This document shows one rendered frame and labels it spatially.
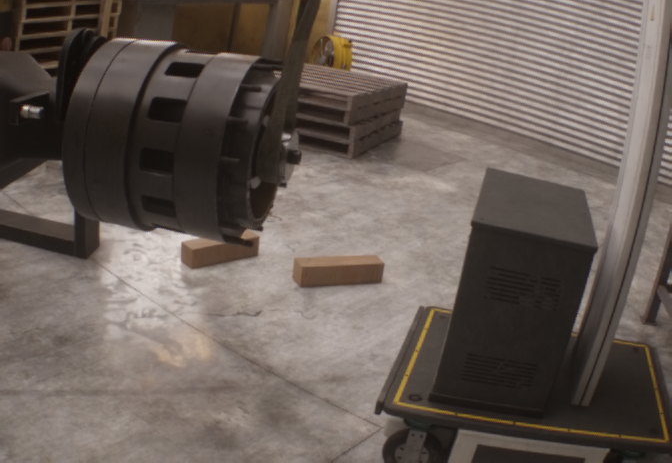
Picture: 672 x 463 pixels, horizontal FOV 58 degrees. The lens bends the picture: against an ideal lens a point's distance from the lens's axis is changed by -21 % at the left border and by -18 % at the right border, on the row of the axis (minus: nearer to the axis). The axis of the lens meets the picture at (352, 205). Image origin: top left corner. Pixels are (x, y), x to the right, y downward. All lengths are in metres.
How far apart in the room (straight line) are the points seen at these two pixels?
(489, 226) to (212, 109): 0.71
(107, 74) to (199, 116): 0.33
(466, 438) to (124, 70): 1.35
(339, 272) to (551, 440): 1.69
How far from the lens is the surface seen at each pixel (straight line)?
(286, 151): 1.88
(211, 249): 3.29
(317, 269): 3.21
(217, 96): 1.77
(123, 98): 1.84
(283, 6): 8.62
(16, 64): 2.34
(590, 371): 1.99
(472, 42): 7.39
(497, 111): 7.30
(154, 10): 6.63
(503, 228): 1.70
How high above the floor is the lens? 1.35
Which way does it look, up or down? 18 degrees down
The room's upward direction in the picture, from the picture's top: 8 degrees clockwise
